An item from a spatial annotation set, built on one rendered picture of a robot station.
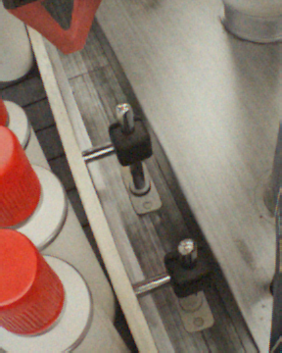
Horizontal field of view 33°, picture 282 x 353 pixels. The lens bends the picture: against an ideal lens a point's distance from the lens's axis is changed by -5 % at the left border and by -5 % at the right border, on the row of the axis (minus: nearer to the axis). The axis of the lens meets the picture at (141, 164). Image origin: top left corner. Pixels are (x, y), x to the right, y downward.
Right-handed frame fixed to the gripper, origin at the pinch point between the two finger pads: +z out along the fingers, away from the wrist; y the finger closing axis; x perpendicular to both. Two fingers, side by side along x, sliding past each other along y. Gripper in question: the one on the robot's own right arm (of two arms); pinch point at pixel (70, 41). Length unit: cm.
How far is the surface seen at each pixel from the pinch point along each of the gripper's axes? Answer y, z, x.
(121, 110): -1.8, 6.7, -2.2
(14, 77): 12.9, 13.0, 6.1
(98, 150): -1.8, 10.5, 0.4
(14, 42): 13.2, 8.6, 4.8
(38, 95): 9.8, 13.8, 4.1
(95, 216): -7.8, 10.0, 2.3
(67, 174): -0.8, 13.6, 3.6
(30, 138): -9.0, -2.0, 4.1
